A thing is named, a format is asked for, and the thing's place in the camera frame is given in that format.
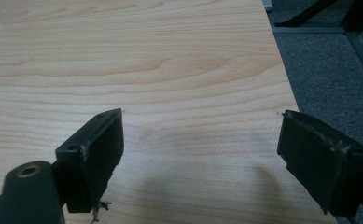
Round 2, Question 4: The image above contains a black metal stand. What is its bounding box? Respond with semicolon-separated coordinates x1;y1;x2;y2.
273;0;363;33

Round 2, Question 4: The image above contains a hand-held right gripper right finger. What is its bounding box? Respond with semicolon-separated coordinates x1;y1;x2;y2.
276;109;363;217

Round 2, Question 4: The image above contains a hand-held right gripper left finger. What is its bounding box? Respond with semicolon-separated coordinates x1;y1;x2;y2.
55;107;125;214

